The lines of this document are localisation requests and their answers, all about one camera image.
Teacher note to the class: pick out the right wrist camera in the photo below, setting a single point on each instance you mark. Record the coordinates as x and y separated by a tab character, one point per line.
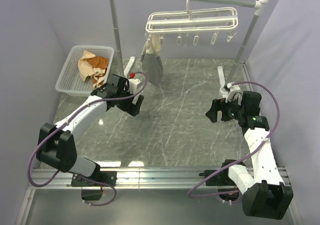
229	91

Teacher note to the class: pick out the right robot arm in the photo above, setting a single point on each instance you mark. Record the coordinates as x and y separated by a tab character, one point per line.
264	194

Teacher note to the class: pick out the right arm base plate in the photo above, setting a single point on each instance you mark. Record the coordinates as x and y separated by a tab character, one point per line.
221	179

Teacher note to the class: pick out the grey underwear hanging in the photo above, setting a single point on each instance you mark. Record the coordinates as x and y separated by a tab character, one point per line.
151	63

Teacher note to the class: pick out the white clip hanger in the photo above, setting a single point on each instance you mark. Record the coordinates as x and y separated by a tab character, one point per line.
215	20

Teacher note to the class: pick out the white plastic basket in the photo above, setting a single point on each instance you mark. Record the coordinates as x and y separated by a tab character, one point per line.
69	81

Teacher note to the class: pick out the beige underwear hanging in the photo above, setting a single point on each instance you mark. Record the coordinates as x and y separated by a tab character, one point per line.
154	44

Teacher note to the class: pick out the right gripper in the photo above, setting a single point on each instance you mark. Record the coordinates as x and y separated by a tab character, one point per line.
219	105

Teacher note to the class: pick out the aluminium mounting rail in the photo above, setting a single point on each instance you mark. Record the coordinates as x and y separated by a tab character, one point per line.
181	178

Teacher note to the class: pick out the white drying rack stand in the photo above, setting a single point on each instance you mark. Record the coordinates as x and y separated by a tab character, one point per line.
258	6

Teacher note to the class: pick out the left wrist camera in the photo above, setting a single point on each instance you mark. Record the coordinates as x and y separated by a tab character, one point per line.
134	83

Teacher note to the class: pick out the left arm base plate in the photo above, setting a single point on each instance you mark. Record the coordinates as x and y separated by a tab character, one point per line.
105	177

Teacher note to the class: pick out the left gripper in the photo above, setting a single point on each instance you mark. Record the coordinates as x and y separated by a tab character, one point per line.
131	108

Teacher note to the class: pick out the orange underwear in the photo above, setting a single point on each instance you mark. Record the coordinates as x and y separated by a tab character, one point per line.
99	66

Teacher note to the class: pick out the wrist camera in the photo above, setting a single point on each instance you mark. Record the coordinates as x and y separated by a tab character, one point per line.
134	83
229	91

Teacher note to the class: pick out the beige underwear in basket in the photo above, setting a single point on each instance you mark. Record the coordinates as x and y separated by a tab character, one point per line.
84	67

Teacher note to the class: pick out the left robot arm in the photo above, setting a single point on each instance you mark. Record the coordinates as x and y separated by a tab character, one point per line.
57	142

